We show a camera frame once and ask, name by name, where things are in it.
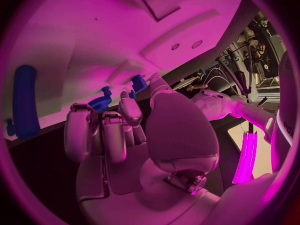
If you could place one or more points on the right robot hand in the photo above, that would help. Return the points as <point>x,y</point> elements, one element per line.
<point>178,127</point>

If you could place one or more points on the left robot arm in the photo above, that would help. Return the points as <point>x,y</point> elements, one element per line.
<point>234,108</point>

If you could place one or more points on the white task board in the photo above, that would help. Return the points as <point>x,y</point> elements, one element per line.
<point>93,41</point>

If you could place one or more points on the person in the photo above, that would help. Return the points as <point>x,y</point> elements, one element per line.
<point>198,86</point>

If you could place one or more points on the small blue plug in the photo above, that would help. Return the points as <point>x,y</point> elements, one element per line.
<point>132,94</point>

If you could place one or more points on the blue block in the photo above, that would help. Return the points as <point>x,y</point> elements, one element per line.
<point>138,83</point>

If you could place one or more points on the glowing light bar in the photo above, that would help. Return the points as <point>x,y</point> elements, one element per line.
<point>247,159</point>

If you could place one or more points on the black tripod stand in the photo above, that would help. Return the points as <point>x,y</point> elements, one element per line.
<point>243,82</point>

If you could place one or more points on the blue peg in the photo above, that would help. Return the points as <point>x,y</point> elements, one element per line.
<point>106,91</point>

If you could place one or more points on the blue gear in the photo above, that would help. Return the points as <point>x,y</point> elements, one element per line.
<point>99,104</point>

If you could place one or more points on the long blue cylinder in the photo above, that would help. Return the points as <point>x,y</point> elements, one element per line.
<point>24,101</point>

